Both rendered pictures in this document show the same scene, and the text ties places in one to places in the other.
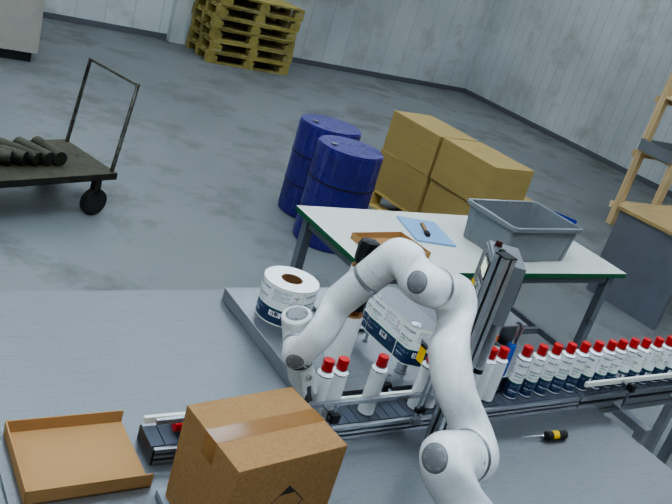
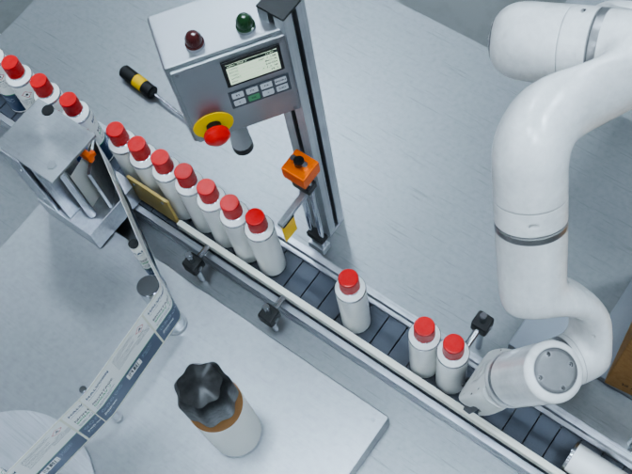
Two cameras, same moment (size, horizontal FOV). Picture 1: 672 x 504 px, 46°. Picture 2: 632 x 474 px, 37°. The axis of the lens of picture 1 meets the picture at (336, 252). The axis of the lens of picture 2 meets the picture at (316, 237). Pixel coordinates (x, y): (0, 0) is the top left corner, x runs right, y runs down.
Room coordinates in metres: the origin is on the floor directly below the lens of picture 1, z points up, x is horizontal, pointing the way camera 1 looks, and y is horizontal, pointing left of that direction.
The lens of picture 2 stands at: (2.17, 0.34, 2.48)
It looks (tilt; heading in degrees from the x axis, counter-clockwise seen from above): 65 degrees down; 266
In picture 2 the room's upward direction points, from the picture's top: 14 degrees counter-clockwise
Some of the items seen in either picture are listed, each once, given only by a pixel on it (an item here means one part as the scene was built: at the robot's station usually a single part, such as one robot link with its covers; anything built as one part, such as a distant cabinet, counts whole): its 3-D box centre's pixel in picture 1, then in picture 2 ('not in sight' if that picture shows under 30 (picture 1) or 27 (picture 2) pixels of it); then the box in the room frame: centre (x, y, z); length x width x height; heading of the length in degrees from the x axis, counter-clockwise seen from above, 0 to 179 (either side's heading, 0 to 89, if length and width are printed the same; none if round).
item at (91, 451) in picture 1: (77, 453); not in sight; (1.58, 0.47, 0.85); 0.30 x 0.26 x 0.04; 127
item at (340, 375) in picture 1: (335, 387); (424, 346); (2.01, -0.11, 0.98); 0.05 x 0.05 x 0.20
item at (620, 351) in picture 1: (613, 362); not in sight; (2.78, -1.14, 0.98); 0.05 x 0.05 x 0.20
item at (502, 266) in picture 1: (466, 357); (308, 133); (2.09, -0.45, 1.16); 0.04 x 0.04 x 0.67; 37
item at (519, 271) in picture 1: (494, 282); (229, 65); (2.17, -0.47, 1.38); 0.17 x 0.10 x 0.19; 2
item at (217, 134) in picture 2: not in sight; (216, 133); (2.22, -0.40, 1.32); 0.04 x 0.03 x 0.04; 2
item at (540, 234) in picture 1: (519, 231); not in sight; (4.34, -0.96, 0.91); 0.60 x 0.40 x 0.22; 131
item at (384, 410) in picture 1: (396, 413); (300, 287); (2.17, -0.33, 0.86); 1.65 x 0.08 x 0.04; 127
